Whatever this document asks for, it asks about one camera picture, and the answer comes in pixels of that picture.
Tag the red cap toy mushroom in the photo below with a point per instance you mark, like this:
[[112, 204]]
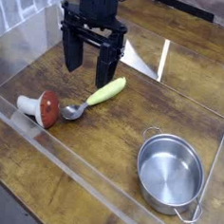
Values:
[[45, 109]]

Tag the green handled metal spoon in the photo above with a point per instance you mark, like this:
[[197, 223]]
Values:
[[73, 112]]

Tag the black baseboard strip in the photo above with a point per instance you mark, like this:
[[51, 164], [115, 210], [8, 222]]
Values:
[[198, 13]]

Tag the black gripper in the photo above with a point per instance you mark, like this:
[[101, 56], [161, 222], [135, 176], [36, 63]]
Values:
[[95, 22]]

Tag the stainless steel pot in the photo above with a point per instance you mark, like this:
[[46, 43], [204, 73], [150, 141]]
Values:
[[171, 175]]

